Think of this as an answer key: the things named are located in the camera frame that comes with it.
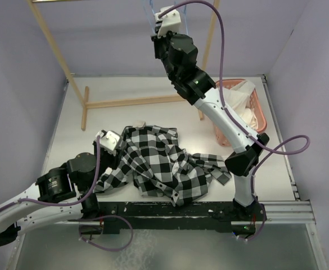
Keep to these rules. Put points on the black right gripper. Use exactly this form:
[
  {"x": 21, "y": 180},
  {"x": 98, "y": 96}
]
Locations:
[{"x": 157, "y": 48}]

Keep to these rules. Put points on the black white checkered shirt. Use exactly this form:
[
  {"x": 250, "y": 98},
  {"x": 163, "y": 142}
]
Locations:
[{"x": 153, "y": 161}]

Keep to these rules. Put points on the light blue wire hanger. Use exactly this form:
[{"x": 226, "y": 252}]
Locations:
[{"x": 184, "y": 12}]

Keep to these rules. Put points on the wooden clothes rack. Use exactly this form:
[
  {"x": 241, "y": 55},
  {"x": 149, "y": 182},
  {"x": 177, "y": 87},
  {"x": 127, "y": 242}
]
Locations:
[{"x": 93, "y": 38}]

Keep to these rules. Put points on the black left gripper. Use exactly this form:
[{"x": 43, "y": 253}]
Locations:
[{"x": 115, "y": 158}]

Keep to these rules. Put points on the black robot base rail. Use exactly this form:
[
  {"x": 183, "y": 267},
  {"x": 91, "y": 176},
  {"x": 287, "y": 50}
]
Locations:
[{"x": 219, "y": 216}]

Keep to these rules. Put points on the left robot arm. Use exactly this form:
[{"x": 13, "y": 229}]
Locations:
[{"x": 65, "y": 193}]

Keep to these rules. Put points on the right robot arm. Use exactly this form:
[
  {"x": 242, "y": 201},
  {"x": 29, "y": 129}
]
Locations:
[{"x": 178, "y": 54}]

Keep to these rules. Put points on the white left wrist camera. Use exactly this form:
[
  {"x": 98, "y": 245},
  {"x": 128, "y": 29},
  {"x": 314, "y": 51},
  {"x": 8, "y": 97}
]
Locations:
[{"x": 109, "y": 141}]

